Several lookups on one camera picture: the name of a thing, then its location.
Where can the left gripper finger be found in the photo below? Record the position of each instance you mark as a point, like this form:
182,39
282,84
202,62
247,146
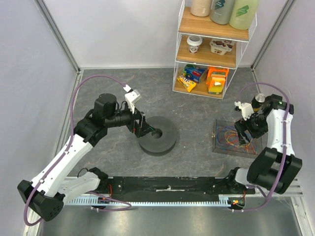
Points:
153,127
153,133

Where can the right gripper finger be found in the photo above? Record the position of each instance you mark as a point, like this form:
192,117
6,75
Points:
251,144
242,139

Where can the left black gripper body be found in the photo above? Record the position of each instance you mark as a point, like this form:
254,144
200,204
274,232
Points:
136,128

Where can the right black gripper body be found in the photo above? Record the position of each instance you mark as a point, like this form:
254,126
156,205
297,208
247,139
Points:
242,128

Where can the black cable spool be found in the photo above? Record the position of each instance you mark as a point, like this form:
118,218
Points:
167,136

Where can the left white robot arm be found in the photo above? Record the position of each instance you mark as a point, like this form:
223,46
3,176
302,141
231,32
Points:
47,193

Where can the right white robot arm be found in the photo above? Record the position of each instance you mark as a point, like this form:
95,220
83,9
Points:
276,166

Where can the black yellow drink can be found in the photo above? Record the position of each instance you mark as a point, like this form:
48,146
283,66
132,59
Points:
258,101

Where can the yellow candy bag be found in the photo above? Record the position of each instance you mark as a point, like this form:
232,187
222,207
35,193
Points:
188,84

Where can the orange yellow snack box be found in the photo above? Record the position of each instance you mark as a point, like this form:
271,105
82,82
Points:
216,78

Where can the blue green snack box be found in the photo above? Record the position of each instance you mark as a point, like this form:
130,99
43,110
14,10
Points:
195,73

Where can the white chocolate dessert tub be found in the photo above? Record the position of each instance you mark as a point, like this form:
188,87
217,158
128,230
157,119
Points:
221,46

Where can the white paper cup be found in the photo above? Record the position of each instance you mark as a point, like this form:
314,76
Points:
194,42

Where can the light green bottle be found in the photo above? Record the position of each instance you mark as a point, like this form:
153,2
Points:
243,13

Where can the grey green bottle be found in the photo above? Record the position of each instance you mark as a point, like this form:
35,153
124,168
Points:
221,11

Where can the beige bottle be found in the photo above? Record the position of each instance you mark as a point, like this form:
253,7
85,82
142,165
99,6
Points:
201,8

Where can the clear box of wires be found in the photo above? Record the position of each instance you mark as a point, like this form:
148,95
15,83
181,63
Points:
225,141

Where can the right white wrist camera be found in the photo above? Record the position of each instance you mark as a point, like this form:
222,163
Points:
245,109

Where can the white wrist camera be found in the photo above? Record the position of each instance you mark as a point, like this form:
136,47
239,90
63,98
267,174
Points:
245,109
132,96

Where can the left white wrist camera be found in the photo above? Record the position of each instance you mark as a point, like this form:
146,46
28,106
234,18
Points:
132,96

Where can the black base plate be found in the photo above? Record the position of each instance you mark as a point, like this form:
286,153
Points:
169,189

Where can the white wire wooden shelf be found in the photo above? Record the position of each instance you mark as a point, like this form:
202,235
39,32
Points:
207,54

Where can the grey slotted cable duct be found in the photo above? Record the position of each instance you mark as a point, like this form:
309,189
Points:
95,201

